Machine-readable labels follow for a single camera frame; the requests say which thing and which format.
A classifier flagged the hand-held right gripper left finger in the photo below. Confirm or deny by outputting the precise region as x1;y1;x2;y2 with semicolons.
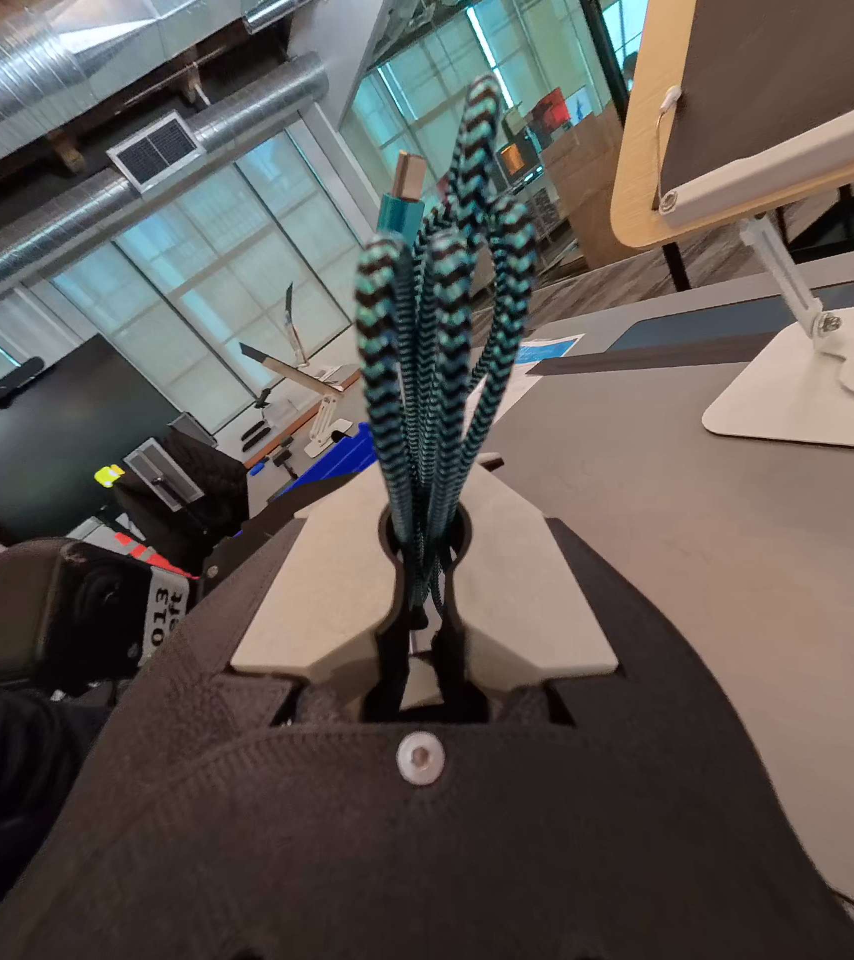
230;468;407;720

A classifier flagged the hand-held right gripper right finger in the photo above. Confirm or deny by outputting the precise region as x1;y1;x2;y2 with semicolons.
445;465;620;704

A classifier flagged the teal braided usb cable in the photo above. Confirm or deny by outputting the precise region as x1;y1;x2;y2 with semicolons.
354;73;540;635

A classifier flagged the blue plastic bin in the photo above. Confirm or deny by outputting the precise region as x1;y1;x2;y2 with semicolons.
269;422;381;505

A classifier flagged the large black monitor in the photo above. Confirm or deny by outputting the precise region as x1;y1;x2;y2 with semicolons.
0;333;189;543

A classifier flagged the printed paper leaflet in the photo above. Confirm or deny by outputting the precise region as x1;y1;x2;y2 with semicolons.
472;333;585;429

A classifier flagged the black tape strip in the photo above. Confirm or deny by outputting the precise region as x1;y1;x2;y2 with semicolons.
524;332;776;378

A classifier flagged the black stanchion pole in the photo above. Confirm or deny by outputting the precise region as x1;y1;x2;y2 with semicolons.
580;0;692;292

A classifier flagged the plywood cabinet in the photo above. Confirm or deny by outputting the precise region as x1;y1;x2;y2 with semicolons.
539;112;668;273

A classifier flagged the white vent grille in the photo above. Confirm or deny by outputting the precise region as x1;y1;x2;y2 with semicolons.
106;111;206;195

